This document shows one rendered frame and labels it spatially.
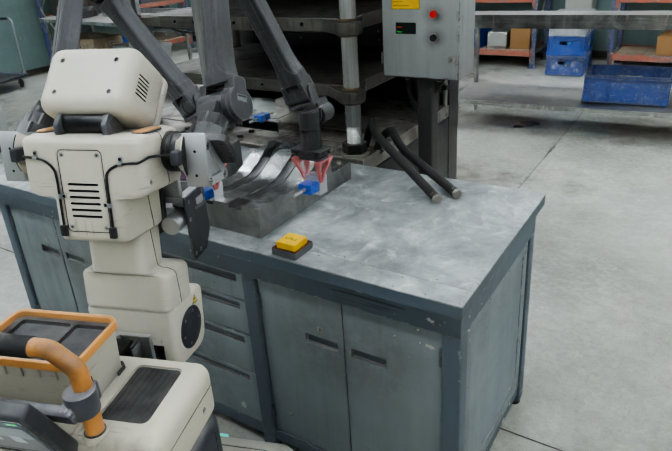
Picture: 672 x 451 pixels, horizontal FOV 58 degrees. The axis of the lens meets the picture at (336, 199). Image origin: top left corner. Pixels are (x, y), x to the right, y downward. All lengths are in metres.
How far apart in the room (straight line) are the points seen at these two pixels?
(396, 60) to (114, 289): 1.34
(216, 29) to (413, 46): 1.03
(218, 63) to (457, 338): 0.84
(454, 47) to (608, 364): 1.34
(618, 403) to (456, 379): 0.99
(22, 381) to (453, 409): 0.99
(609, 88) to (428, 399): 3.80
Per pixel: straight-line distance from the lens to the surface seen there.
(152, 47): 1.76
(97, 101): 1.30
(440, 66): 2.25
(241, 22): 2.63
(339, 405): 1.89
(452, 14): 2.20
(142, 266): 1.41
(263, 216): 1.72
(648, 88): 5.12
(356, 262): 1.57
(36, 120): 1.54
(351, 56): 2.26
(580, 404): 2.42
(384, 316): 1.58
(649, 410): 2.47
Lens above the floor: 1.57
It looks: 23 degrees down
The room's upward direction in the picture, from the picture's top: 4 degrees counter-clockwise
